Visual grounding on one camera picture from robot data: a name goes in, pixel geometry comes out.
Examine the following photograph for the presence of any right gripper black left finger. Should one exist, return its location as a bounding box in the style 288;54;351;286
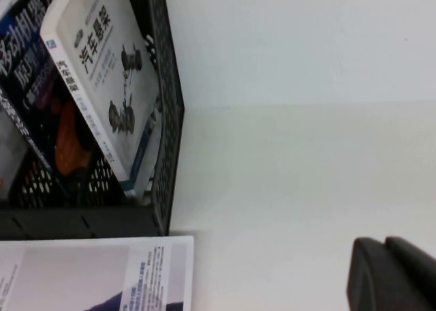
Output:
347;237;416;311

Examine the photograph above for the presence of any white car suspension book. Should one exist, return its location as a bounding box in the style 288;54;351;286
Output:
39;0;164;198

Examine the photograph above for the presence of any magazine with man portrait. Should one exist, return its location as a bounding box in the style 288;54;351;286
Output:
0;235;195;311

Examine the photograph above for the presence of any black mobile robot book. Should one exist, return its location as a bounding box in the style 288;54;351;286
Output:
0;0;116;203

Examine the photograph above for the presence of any black plastic book stand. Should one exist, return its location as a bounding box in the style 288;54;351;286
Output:
0;0;187;240

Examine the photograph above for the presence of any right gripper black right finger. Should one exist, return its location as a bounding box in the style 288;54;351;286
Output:
384;235;436;311

